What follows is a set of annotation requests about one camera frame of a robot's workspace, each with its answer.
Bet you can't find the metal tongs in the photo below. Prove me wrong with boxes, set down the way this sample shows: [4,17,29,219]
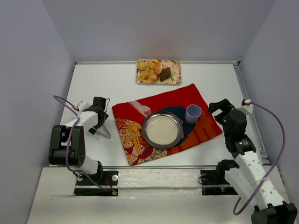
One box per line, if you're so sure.
[92,98,112,140]

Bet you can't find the orange topped bread bun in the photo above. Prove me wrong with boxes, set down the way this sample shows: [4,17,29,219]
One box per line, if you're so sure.
[147,59,159,69]

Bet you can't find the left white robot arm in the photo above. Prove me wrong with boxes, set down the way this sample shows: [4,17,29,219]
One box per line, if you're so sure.
[48,95,108,191]

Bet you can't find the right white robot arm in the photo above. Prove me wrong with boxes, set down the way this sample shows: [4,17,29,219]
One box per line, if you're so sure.
[208,98,298,224]

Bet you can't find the round pale bread roll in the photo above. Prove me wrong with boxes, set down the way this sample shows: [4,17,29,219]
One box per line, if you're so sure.
[137,60,147,71]

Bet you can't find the dark brown chocolate bread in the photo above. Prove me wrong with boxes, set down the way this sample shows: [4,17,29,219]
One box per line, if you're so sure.
[159,67,171,82]

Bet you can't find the lilac plastic cup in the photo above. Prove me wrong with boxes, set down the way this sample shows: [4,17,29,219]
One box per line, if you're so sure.
[185,105,202,124]

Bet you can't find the red patterned placemat cloth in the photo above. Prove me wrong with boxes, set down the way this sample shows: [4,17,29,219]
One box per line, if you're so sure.
[112,83,223,166]

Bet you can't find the yellow plastic fork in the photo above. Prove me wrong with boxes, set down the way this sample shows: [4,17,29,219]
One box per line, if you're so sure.
[128,123,142,155]

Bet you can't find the yellow plastic spoon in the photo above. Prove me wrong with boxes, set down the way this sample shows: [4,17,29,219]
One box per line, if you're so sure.
[132,125,142,155]

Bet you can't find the floral serving tray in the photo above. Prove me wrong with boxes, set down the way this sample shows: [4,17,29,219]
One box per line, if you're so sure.
[135,59,182,85]

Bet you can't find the steel plate white centre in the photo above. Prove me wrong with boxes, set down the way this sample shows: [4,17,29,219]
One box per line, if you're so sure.
[142,111,184,149]

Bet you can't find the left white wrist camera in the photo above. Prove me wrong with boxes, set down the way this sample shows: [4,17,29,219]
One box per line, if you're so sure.
[74,100,91,113]

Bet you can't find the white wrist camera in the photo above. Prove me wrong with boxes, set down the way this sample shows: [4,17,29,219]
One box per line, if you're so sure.
[236,99,254,115]
[74,100,91,113]

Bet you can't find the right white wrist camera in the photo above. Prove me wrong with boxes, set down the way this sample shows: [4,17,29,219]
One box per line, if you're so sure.
[236,99,254,115]

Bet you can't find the aluminium right side rail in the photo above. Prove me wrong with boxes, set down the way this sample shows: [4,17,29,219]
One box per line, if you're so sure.
[232,62,271,165]

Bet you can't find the aluminium rail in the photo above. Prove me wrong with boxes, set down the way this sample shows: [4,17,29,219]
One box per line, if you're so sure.
[102,165,219,169]
[232,62,271,165]

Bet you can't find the ring shaped twisted bread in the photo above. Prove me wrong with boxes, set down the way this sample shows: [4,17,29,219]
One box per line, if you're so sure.
[140,69,157,84]

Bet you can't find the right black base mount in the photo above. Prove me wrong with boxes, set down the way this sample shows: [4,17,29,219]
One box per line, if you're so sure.
[198,170,237,196]

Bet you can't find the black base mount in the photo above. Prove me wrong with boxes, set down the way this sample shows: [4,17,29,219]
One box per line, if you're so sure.
[73,169,119,196]
[198,170,237,196]

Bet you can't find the aluminium front rail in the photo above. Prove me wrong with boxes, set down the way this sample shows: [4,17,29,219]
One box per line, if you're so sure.
[102,165,219,169]

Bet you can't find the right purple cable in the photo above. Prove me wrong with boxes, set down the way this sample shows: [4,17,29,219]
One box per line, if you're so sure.
[233,102,286,216]

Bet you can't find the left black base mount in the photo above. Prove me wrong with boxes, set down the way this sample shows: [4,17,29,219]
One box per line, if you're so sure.
[73,169,119,196]

